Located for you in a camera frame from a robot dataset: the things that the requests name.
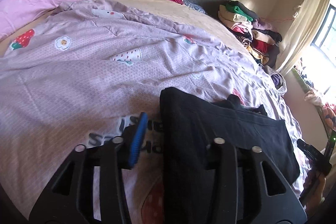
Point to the person's right hand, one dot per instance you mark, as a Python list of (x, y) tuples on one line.
[(317, 197)]

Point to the lilac strawberry print duvet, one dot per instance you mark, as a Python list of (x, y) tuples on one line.
[(88, 70)]

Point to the pile of folded clothes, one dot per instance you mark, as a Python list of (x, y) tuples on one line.
[(259, 37)]

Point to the cream curtain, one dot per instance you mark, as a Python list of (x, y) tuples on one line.
[(301, 33)]

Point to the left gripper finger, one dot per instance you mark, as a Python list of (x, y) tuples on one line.
[(133, 137)]

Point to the beige bed sheet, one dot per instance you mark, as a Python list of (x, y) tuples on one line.
[(185, 15)]

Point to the black garment with orange print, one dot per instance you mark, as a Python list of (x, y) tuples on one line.
[(225, 163)]

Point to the clothes on window sill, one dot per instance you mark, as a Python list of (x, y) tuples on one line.
[(325, 107)]

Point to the floral laundry basket with clothes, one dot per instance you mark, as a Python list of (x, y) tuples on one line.
[(277, 78)]

